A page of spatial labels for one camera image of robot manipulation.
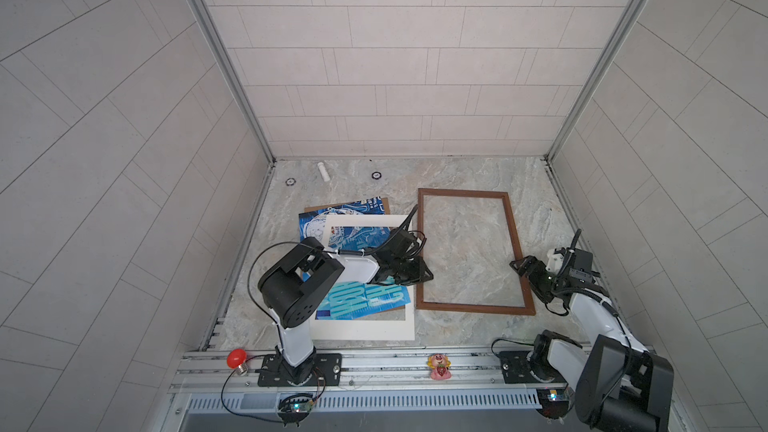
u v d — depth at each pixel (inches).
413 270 30.4
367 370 28.4
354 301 32.3
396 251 28.0
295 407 25.3
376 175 43.9
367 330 30.5
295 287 18.3
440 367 27.1
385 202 40.3
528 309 31.6
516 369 27.9
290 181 42.8
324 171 43.8
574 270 26.1
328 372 27.8
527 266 30.4
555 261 30.8
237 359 27.7
